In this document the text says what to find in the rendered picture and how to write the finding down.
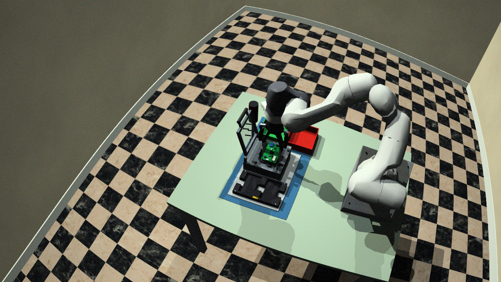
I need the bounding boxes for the red open-top bin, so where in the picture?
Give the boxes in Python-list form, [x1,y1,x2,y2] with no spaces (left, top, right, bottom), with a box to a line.
[288,126,319,155]

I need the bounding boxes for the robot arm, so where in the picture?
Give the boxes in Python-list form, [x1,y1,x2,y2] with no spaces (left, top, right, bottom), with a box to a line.
[261,73,411,210]

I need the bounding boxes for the green open-top bin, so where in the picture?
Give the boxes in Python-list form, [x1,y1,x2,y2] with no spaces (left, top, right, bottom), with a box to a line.
[263,118,284,142]

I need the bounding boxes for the green circuit board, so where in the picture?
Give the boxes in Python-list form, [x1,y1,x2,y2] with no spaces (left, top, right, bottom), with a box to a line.
[261,142,280,163]

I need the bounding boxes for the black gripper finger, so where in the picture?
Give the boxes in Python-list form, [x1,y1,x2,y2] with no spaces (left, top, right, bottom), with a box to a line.
[275,129,290,158]
[258,122,272,152]

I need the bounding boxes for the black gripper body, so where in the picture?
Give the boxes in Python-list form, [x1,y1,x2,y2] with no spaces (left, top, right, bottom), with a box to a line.
[265,121,284,135]

